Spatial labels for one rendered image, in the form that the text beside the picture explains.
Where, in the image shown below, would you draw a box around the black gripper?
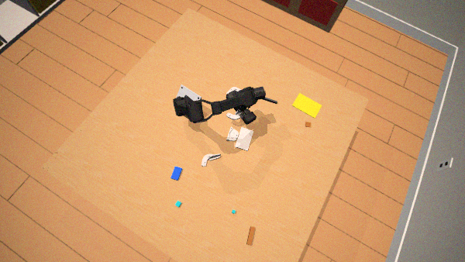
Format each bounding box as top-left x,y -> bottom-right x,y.
226,90 -> 257,125

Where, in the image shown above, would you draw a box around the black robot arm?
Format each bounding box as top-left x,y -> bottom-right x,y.
173,86 -> 266,123

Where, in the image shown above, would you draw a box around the blue rectangular block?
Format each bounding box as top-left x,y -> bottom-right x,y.
170,167 -> 182,181

